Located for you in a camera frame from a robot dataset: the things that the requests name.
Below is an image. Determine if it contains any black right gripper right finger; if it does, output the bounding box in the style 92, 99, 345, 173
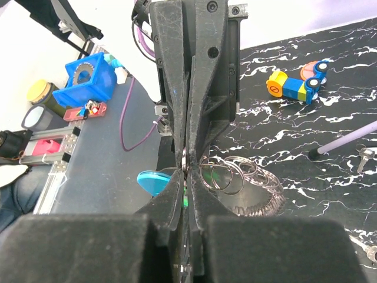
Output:
188, 168, 367, 282

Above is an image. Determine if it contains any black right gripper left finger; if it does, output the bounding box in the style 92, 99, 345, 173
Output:
1, 170, 184, 282

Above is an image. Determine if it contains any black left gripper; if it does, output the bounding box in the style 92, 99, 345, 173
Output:
150, 1, 248, 170

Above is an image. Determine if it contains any key with green tag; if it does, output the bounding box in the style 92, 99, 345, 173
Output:
182, 166, 224, 207

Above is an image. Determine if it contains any blue plastic parts bin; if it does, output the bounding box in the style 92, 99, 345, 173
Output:
52, 52, 117, 108

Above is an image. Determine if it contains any colourful toy block car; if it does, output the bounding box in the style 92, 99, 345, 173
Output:
266, 60, 329, 104

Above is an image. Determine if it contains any pink plastic object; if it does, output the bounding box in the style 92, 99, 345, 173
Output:
32, 140, 60, 156

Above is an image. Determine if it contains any yellow lidded green jar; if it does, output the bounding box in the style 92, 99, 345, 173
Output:
27, 79, 66, 117

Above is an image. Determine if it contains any grey cup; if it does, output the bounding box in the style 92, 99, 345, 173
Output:
21, 104, 68, 132

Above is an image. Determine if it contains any perforated music stand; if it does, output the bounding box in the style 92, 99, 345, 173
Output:
308, 121, 377, 160

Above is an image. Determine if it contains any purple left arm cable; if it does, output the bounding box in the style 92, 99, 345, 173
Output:
121, 23, 166, 153

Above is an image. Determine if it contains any aluminium frame rail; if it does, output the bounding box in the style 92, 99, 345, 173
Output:
18, 119, 85, 214

